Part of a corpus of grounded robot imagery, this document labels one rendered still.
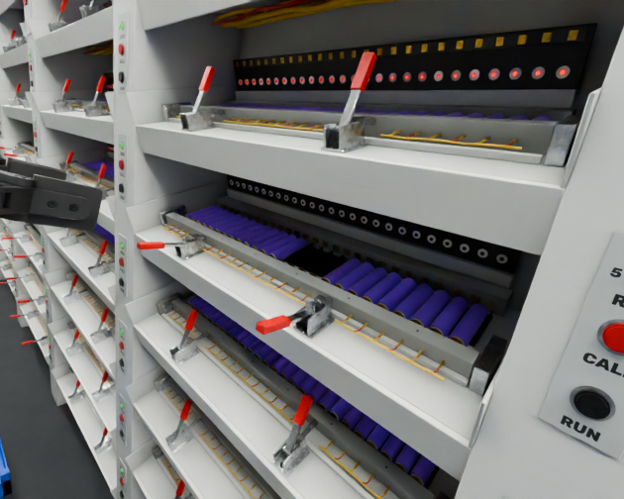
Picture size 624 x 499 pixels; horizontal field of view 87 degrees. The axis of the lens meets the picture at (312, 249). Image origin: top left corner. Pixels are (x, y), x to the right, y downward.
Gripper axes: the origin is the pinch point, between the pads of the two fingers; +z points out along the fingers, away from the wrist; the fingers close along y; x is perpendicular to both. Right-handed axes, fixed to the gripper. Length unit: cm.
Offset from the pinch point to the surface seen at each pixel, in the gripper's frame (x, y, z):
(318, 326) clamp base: -7.1, 13.4, 20.9
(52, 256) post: -35, -100, 26
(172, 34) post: 26.6, -30.2, 17.8
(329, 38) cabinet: 31.4, -7.2, 31.0
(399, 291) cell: -1.4, 17.8, 28.3
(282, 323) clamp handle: -6.5, 13.0, 15.4
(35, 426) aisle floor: -97, -94, 30
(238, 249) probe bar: -3.8, -5.3, 23.1
